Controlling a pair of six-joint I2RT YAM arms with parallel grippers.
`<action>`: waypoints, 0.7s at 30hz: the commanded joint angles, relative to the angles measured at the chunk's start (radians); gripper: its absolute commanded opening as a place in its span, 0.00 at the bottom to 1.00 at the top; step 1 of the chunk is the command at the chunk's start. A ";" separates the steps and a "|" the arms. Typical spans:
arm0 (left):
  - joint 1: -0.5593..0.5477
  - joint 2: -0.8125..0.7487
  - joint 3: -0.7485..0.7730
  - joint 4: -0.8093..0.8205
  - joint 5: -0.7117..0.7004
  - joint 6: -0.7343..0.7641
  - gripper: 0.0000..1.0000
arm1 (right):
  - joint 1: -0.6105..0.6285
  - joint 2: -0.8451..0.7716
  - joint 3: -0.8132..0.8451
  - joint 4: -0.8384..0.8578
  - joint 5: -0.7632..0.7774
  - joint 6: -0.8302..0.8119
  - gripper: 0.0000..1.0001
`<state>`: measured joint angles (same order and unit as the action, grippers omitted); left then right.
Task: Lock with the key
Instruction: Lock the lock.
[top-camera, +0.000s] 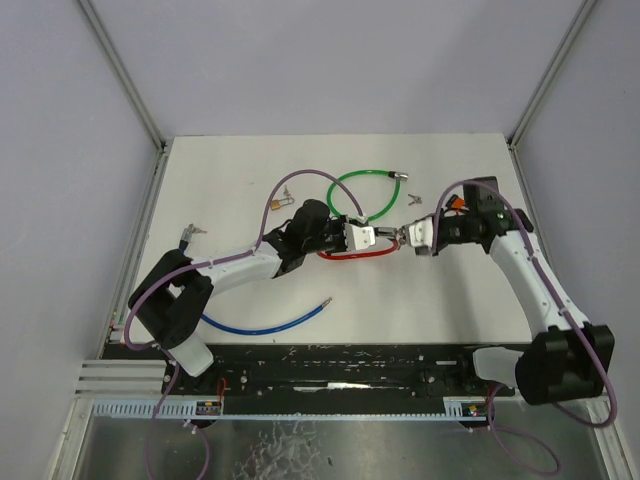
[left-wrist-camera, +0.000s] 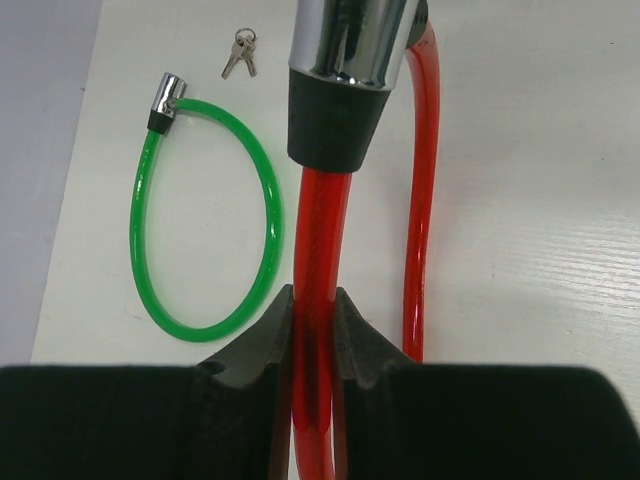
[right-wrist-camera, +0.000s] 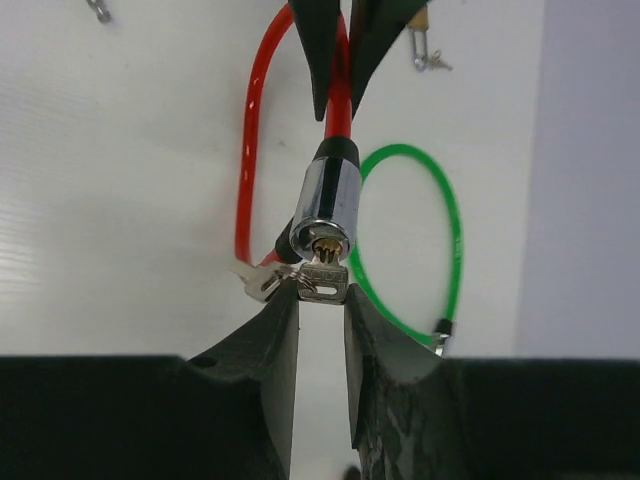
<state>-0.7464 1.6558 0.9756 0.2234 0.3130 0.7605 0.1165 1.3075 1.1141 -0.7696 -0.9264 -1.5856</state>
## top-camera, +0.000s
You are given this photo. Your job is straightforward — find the brass padlock with key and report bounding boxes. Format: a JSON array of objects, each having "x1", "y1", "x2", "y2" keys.
[{"x1": 270, "y1": 196, "x2": 295, "y2": 211}]

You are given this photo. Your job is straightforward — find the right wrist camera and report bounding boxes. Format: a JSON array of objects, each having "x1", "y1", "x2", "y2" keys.
[{"x1": 403, "y1": 215, "x2": 435, "y2": 256}]

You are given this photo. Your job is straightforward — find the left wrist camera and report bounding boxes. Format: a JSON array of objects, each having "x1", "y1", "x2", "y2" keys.
[{"x1": 343, "y1": 216, "x2": 376, "y2": 252}]

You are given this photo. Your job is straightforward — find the green cable lock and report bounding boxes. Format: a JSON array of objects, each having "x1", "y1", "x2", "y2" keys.
[{"x1": 326, "y1": 169, "x2": 409, "y2": 221}]

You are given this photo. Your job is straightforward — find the green lock key bunch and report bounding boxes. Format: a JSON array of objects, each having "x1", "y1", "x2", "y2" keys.
[{"x1": 408, "y1": 194, "x2": 422, "y2": 206}]

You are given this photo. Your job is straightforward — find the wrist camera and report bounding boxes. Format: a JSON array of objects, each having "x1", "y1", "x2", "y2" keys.
[
  {"x1": 343, "y1": 216, "x2": 376, "y2": 252},
  {"x1": 403, "y1": 215, "x2": 435, "y2": 256}
]

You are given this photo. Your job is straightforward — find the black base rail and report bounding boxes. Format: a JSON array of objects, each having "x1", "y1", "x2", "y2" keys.
[{"x1": 171, "y1": 344, "x2": 495, "y2": 397}]

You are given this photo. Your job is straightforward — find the red cable lock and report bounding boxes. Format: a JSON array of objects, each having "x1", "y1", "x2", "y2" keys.
[{"x1": 317, "y1": 226, "x2": 400, "y2": 261}]

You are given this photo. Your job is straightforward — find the aluminium frame post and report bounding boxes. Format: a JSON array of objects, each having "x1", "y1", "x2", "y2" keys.
[
  {"x1": 74, "y1": 0, "x2": 169, "y2": 151},
  {"x1": 506, "y1": 0, "x2": 600, "y2": 151}
]

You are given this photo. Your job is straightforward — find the left aluminium frame post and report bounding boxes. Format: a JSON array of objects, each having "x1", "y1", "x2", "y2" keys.
[{"x1": 74, "y1": 0, "x2": 169, "y2": 151}]

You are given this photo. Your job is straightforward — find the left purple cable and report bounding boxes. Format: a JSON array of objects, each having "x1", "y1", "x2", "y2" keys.
[{"x1": 122, "y1": 169, "x2": 369, "y2": 480}]

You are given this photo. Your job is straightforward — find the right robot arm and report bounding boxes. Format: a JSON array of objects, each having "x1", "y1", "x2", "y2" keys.
[{"x1": 431, "y1": 177, "x2": 616, "y2": 405}]

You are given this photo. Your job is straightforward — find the orange padlock with keys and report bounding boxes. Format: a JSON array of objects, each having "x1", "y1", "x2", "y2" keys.
[{"x1": 447, "y1": 195, "x2": 466, "y2": 210}]

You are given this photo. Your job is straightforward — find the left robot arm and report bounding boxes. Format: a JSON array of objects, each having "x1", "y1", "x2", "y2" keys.
[{"x1": 128, "y1": 199, "x2": 347, "y2": 395}]

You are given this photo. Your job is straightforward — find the right aluminium frame post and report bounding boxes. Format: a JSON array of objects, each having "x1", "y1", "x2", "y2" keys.
[{"x1": 506, "y1": 0, "x2": 600, "y2": 151}]

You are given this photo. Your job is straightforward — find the blue cable lock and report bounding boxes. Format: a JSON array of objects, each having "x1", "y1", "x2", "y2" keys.
[{"x1": 178, "y1": 223, "x2": 334, "y2": 335}]

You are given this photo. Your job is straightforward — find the red lock key bunch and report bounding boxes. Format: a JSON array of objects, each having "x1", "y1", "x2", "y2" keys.
[{"x1": 396, "y1": 227, "x2": 407, "y2": 247}]

